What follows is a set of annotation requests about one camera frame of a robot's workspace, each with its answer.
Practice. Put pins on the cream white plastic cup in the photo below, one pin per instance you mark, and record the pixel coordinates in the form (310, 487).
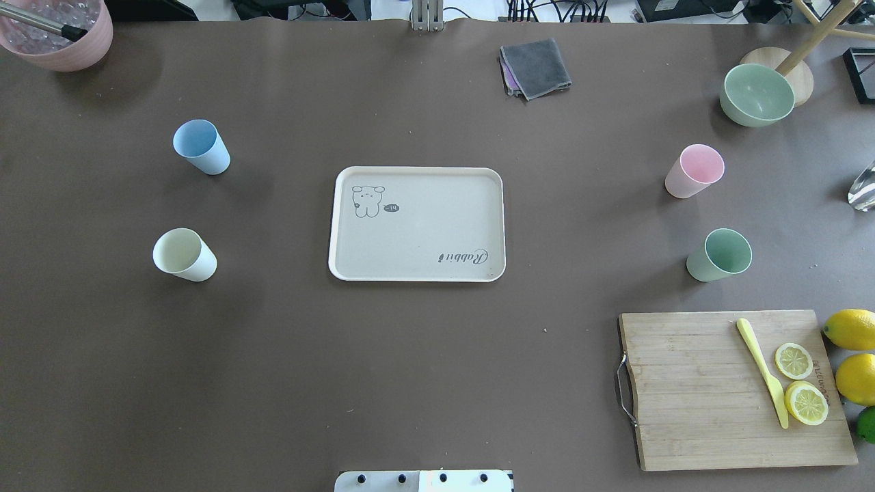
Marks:
(182, 253)

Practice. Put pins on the light blue plastic cup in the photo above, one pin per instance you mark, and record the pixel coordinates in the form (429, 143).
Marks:
(199, 142)

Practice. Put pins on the pink plastic cup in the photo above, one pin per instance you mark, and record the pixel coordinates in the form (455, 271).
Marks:
(697, 167)

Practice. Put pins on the mint green plastic cup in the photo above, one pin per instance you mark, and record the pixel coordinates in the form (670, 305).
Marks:
(723, 253)

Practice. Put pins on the cream rectangular serving tray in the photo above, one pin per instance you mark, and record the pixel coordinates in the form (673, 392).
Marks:
(418, 224)

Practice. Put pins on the black glass holder tray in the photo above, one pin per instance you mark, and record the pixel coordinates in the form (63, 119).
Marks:
(859, 64)

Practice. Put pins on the purple folded cloth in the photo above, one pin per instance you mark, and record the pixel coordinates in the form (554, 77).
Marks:
(511, 85)

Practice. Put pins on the grey folded cloth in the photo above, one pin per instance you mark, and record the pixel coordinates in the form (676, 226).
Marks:
(538, 67)

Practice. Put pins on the bamboo cutting board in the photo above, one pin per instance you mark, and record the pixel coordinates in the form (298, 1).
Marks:
(699, 401)

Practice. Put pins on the yellow plastic knife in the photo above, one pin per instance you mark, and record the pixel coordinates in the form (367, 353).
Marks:
(775, 388)

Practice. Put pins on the green plastic bowl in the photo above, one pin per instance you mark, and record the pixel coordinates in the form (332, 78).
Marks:
(754, 95)

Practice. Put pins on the upper lemon slice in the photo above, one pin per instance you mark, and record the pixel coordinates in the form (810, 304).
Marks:
(793, 361)

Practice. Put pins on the lemon slice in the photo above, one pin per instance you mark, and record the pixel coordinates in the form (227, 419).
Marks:
(793, 361)
(806, 403)

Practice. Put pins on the lower lemon slice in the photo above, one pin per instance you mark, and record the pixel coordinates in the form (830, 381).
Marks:
(806, 403)

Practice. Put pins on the wooden cup drying rack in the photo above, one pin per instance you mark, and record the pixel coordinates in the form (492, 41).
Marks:
(792, 65)

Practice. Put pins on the whole yellow lemon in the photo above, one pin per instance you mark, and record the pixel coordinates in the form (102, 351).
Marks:
(855, 379)
(851, 329)

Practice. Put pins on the clear glass tumbler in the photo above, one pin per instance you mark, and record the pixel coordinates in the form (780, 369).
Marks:
(861, 193)

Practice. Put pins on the pink bowl with ice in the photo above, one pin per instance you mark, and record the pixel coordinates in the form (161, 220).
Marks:
(51, 51)

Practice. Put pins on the green lime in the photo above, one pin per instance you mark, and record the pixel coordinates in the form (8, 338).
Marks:
(865, 425)

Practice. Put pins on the aluminium camera post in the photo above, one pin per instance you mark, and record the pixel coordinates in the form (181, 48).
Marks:
(427, 15)

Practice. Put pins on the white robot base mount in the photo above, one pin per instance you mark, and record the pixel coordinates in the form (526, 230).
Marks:
(426, 480)

